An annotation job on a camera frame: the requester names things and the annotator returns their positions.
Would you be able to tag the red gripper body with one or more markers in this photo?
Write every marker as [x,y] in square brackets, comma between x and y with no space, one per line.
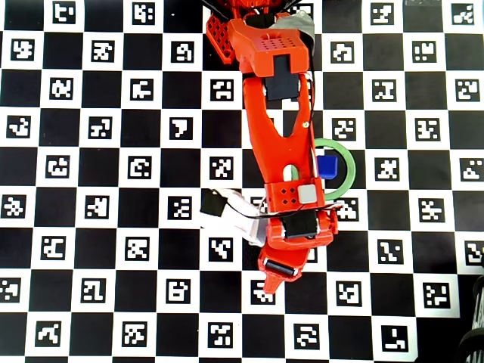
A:
[280,268]

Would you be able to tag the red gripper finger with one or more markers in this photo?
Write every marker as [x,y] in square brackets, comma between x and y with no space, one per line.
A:
[274,285]

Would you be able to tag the blue cube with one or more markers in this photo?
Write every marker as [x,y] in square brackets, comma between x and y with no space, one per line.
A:
[327,166]

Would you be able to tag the red robot base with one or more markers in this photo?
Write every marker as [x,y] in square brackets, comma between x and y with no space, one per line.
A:
[221,38]

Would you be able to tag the red robot arm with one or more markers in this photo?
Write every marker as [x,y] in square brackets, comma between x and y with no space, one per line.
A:
[272,151]

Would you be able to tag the grey square module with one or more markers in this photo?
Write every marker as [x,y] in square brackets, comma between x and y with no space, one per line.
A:
[307,194]

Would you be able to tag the black white marker board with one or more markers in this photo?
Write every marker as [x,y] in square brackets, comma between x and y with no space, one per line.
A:
[113,227]

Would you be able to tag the black ribbed tripod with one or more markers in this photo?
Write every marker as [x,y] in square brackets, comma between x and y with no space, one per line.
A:
[472,344]

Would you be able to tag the grey tape wrap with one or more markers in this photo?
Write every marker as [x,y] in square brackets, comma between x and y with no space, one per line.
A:
[302,24]

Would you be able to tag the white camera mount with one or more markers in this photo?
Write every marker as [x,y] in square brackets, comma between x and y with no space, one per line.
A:
[242,206]

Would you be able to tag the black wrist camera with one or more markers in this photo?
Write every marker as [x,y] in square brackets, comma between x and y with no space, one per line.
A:
[212,204]

